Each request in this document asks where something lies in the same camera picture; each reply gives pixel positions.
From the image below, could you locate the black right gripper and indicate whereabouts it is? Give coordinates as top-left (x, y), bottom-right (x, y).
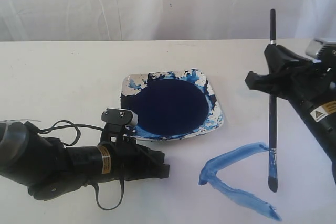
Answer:
top-left (245, 44), bottom-right (335, 114)

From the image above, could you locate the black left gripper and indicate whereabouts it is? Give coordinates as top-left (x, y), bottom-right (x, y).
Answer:
top-left (99, 124), bottom-right (170, 181)

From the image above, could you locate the black paintbrush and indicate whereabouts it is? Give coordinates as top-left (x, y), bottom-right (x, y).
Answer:
top-left (268, 9), bottom-right (278, 193)

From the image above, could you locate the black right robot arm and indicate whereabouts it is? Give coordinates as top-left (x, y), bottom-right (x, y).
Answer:
top-left (245, 39), bottom-right (335, 192)

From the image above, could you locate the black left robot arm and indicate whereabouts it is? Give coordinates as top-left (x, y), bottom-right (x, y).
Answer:
top-left (1, 120), bottom-right (170, 201)

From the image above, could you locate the blue painted stroke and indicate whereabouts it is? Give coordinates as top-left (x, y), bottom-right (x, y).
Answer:
top-left (197, 142), bottom-right (283, 221)

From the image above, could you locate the square plate with blue paint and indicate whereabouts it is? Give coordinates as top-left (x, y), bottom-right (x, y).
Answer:
top-left (120, 68), bottom-right (225, 141)

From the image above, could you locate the white backdrop sheet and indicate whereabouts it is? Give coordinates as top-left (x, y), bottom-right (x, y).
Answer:
top-left (1, 0), bottom-right (335, 41)

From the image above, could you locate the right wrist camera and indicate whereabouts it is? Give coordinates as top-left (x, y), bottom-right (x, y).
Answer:
top-left (305, 38), bottom-right (335, 60)

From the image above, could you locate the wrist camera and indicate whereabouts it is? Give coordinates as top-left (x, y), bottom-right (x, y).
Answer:
top-left (101, 108), bottom-right (138, 127)
top-left (305, 38), bottom-right (335, 60)

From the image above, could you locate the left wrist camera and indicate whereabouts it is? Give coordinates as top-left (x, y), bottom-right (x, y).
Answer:
top-left (101, 108), bottom-right (138, 127)

